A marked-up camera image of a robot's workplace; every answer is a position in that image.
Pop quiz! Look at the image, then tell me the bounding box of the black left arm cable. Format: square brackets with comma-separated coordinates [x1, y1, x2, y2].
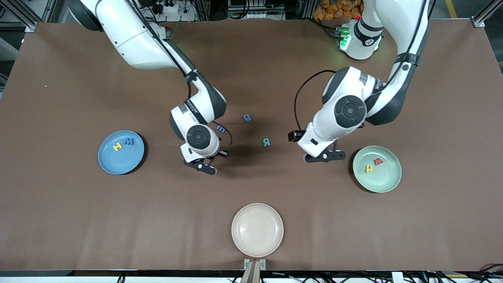
[294, 70, 338, 132]

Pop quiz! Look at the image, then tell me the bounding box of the blue plate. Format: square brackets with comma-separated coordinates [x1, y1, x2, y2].
[98, 130, 145, 175]

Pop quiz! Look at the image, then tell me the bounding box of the pile of orange objects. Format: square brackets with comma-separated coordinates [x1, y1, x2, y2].
[313, 0, 363, 21]

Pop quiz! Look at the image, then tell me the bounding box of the green plate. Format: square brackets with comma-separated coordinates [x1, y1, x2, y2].
[352, 145, 402, 193]

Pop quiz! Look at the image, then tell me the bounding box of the aluminium frame post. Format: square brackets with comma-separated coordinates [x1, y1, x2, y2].
[472, 0, 503, 28]
[0, 0, 42, 33]

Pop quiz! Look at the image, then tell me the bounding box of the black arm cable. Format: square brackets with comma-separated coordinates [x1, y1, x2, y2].
[212, 121, 233, 152]
[294, 70, 338, 132]

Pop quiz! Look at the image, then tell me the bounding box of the white power strip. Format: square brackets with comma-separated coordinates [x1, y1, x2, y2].
[151, 0, 197, 22]

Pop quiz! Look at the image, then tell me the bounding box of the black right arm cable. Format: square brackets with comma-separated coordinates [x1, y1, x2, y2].
[212, 121, 233, 152]

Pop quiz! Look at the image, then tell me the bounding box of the beige plate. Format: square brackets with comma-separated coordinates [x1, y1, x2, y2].
[231, 203, 284, 258]

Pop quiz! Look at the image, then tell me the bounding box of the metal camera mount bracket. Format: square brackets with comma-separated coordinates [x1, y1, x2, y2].
[244, 258, 266, 283]

